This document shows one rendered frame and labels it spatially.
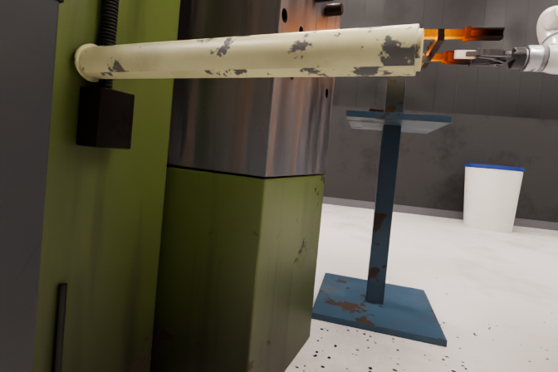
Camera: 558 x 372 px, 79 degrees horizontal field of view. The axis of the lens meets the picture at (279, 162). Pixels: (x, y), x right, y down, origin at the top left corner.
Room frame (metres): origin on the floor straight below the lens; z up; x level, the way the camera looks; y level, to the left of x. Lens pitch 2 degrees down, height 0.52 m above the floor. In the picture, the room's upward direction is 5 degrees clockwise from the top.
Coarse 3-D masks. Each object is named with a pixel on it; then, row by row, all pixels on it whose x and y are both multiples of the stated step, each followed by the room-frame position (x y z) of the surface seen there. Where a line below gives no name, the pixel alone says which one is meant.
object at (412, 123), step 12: (348, 120) 1.16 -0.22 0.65; (360, 120) 1.13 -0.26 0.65; (372, 120) 1.10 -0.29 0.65; (384, 120) 1.07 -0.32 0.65; (396, 120) 1.04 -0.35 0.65; (408, 120) 1.02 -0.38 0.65; (420, 120) 0.99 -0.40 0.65; (432, 120) 0.99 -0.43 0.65; (444, 120) 0.98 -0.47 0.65; (420, 132) 1.33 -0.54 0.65
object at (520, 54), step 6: (516, 48) 1.19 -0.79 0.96; (522, 48) 1.19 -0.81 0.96; (516, 54) 1.18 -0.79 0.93; (522, 54) 1.18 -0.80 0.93; (492, 60) 1.24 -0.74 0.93; (510, 60) 1.21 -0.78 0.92; (516, 60) 1.18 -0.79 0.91; (522, 60) 1.18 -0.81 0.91; (510, 66) 1.22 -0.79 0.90; (516, 66) 1.20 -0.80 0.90; (522, 66) 1.20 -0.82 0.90
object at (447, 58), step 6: (438, 54) 1.27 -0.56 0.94; (444, 54) 1.25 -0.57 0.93; (450, 54) 1.27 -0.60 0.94; (432, 60) 1.28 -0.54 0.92; (438, 60) 1.28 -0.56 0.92; (444, 60) 1.25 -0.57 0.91; (450, 60) 1.26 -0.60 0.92; (456, 60) 1.26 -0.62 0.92; (462, 60) 1.25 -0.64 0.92; (468, 60) 1.25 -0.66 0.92
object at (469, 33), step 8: (424, 32) 1.06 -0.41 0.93; (432, 32) 1.05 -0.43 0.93; (448, 32) 1.04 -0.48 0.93; (456, 32) 1.03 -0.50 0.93; (464, 32) 1.03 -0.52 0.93; (472, 32) 1.03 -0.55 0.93; (480, 32) 1.03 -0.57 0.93; (488, 32) 1.02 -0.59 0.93; (496, 32) 1.02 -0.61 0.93; (464, 40) 1.04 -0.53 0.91; (472, 40) 1.04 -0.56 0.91; (480, 40) 1.04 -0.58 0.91; (488, 40) 1.03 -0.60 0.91; (496, 40) 1.03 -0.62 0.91
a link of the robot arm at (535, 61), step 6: (528, 48) 1.19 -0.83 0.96; (534, 48) 1.17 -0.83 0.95; (540, 48) 1.16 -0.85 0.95; (546, 48) 1.16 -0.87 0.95; (528, 54) 1.18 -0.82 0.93; (534, 54) 1.16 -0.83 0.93; (540, 54) 1.16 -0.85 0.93; (546, 54) 1.15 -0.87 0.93; (528, 60) 1.17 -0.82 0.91; (534, 60) 1.16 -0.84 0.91; (540, 60) 1.16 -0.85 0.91; (546, 60) 1.15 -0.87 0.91; (528, 66) 1.18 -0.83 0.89; (534, 66) 1.18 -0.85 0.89; (540, 66) 1.17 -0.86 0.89
